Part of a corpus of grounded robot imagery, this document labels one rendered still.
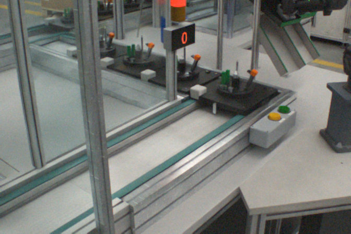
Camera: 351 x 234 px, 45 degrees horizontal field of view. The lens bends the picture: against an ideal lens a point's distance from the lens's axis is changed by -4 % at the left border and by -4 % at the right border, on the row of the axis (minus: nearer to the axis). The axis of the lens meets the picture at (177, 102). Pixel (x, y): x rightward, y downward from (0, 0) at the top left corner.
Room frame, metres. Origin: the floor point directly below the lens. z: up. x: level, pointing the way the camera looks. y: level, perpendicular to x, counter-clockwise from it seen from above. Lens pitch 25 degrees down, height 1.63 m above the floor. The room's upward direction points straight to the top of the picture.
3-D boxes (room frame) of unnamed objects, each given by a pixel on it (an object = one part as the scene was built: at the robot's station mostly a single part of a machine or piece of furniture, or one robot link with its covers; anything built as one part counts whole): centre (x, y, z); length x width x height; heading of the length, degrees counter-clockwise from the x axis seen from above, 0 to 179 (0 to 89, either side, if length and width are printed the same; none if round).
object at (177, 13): (1.45, 0.00, 1.28); 0.05 x 0.05 x 0.05
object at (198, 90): (1.50, -0.08, 0.97); 0.05 x 0.05 x 0.04; 50
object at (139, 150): (1.30, -0.01, 0.91); 0.84 x 0.28 x 0.10; 140
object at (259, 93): (1.52, -0.21, 0.96); 0.24 x 0.24 x 0.02; 50
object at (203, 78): (1.68, -0.02, 1.01); 0.24 x 0.24 x 0.13; 50
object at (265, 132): (1.31, -0.33, 0.93); 0.21 x 0.07 x 0.06; 140
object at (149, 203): (1.21, -0.16, 0.91); 0.89 x 0.06 x 0.11; 140
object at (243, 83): (1.52, -0.21, 0.98); 0.14 x 0.14 x 0.02
